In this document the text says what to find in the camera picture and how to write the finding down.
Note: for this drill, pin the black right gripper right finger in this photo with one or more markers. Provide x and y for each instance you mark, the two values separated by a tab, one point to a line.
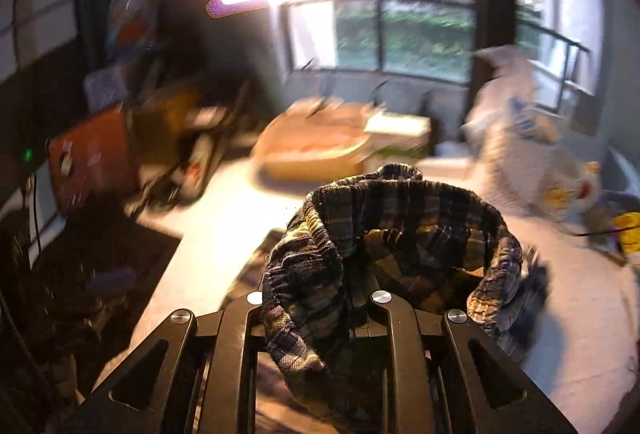
443	374

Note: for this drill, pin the white plastic bag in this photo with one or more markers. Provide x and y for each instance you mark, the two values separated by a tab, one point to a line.
506	98

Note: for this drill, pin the beige plastic basin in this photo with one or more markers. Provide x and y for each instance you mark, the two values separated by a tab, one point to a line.
315	142

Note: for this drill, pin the white green milk carton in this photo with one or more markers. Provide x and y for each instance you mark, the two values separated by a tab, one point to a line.
396	138

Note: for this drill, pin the red brown box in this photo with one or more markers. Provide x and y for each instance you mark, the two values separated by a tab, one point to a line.
93	159

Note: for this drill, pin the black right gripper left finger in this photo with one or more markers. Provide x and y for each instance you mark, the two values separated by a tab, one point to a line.
190	375

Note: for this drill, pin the blue beige plaid pants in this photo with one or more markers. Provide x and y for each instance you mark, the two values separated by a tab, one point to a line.
437	246

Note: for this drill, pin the white jar with bear label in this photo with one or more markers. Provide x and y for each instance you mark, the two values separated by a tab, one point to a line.
569	186

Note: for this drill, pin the yellow plush toy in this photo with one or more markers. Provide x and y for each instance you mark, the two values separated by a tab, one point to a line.
627	225

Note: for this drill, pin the white woven plastic basket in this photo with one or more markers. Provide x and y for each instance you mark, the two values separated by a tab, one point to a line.
518	161

